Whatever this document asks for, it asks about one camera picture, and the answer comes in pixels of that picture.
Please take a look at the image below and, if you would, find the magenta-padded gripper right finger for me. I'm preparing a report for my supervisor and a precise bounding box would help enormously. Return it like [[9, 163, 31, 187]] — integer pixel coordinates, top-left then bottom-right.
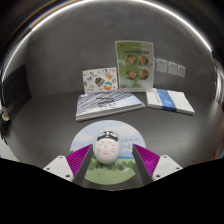
[[131, 143, 184, 187]]

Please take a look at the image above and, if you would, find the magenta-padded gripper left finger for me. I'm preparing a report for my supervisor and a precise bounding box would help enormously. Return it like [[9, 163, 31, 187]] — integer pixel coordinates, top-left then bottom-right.
[[42, 143, 95, 187]]

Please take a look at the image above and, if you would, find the white mouse with face print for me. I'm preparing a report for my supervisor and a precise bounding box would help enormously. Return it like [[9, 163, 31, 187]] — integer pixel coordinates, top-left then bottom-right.
[[92, 129, 121, 165]]

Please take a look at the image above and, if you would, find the round landscape print mouse pad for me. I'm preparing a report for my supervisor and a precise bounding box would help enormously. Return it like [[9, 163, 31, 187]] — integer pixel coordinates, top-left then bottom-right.
[[69, 119, 147, 186]]

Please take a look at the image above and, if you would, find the white book with blue band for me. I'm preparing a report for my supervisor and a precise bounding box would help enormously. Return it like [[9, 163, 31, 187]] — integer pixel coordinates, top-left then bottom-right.
[[145, 87, 196, 117]]

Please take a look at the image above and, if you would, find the grey building cover book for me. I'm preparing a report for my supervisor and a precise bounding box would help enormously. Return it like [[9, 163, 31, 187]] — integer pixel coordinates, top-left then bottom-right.
[[75, 89, 147, 122]]

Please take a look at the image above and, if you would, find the white card with colourful stickers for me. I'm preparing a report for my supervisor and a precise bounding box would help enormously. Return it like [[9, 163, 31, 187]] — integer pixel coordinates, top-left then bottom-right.
[[81, 66, 120, 95]]

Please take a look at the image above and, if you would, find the green food poster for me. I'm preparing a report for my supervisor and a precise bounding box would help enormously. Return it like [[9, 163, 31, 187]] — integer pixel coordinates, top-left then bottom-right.
[[114, 40, 156, 93]]

